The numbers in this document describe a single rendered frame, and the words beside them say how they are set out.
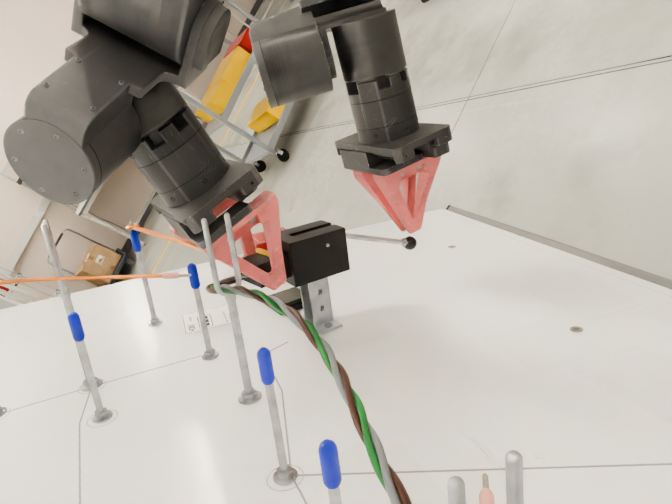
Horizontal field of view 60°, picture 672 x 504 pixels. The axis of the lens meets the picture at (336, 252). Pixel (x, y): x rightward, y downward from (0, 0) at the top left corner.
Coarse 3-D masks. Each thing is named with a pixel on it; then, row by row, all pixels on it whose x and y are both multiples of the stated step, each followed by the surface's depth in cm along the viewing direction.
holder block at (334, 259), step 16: (304, 224) 53; (320, 224) 52; (288, 240) 49; (304, 240) 49; (320, 240) 50; (336, 240) 50; (304, 256) 49; (320, 256) 50; (336, 256) 51; (304, 272) 49; (320, 272) 50; (336, 272) 51
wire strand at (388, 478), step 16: (240, 288) 38; (272, 304) 34; (304, 320) 32; (320, 352) 28; (336, 368) 26; (336, 384) 26; (352, 400) 24; (352, 416) 24; (368, 432) 22; (368, 448) 22; (384, 464) 20; (384, 480) 20; (400, 480) 20; (400, 496) 19
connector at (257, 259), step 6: (246, 258) 49; (252, 258) 49; (258, 258) 49; (264, 258) 49; (288, 258) 49; (258, 264) 47; (264, 264) 48; (270, 264) 48; (288, 264) 49; (264, 270) 48; (270, 270) 48; (288, 270) 49; (288, 276) 49; (252, 282) 49; (258, 282) 48
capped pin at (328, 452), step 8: (328, 440) 23; (320, 448) 23; (328, 448) 23; (336, 448) 23; (320, 456) 23; (328, 456) 23; (336, 456) 23; (320, 464) 23; (328, 464) 23; (336, 464) 23; (328, 472) 23; (336, 472) 23; (328, 480) 23; (336, 480) 24; (328, 488) 24; (336, 488) 24; (336, 496) 24
